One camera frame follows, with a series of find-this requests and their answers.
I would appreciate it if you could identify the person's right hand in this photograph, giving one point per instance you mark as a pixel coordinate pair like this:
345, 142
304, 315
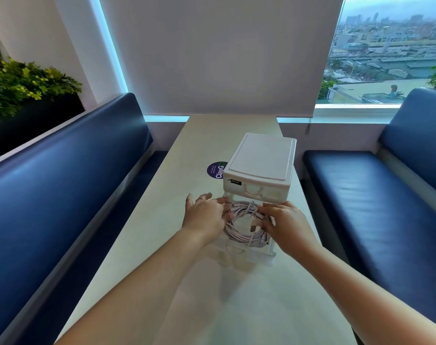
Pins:
291, 229

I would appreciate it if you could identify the person's left hand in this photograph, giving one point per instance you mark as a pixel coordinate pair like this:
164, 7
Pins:
203, 219

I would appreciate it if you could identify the white mini drawer cabinet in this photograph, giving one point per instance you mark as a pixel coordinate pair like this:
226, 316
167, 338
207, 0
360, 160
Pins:
264, 158

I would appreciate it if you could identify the person's left forearm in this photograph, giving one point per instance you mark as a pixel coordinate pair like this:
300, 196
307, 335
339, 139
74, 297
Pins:
131, 298

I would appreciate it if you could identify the person's right forearm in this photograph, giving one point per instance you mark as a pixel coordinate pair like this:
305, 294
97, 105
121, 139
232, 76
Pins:
368, 301

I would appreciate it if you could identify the black planter box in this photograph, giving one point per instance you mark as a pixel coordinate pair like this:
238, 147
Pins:
34, 129

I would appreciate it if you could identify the white table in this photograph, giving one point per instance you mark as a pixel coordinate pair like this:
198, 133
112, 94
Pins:
160, 229

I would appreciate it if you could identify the round purple sticker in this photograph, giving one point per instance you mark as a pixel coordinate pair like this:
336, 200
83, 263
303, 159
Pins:
214, 170

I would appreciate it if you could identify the blue padded bench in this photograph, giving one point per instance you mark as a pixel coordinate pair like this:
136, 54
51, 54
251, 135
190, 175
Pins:
60, 211
376, 211

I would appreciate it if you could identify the white roller blind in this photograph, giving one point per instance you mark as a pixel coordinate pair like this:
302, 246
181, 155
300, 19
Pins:
221, 53

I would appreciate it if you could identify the glass window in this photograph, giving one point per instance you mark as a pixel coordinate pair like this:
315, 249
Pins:
383, 61

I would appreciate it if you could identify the green leafy plants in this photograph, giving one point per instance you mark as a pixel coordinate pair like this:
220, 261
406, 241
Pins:
24, 86

